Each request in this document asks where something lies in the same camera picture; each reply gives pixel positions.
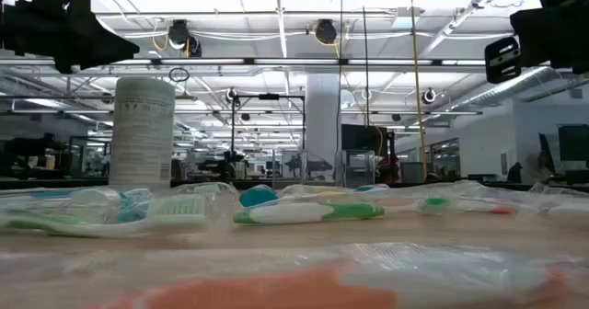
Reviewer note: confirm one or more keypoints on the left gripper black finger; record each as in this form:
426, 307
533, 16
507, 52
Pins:
96, 47

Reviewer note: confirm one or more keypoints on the blue toothbrush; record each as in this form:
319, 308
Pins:
50, 193

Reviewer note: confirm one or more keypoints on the green toothbrush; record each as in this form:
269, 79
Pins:
209, 189
299, 213
177, 206

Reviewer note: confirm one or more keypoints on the orange toothbrush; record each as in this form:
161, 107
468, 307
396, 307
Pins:
502, 210
276, 290

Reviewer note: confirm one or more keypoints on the teal mouthwash bottle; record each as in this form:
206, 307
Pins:
257, 197

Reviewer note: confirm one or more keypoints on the clear acrylic organizer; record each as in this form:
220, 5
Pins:
359, 166

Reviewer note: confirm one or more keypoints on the white plastic cup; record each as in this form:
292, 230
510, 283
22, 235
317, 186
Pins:
142, 134

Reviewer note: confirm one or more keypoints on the dark monitor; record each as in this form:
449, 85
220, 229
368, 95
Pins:
573, 143

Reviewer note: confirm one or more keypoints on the white wrapped toothbrush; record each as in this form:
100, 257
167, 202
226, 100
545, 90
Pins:
568, 209

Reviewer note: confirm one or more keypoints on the long LED light bar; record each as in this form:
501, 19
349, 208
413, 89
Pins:
294, 62

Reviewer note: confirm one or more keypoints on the black machine cabinet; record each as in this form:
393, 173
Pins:
363, 136

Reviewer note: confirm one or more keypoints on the silver ventilation duct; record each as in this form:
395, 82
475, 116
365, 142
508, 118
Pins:
506, 88

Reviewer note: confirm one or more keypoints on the black aluminium table frame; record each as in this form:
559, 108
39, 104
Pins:
46, 183

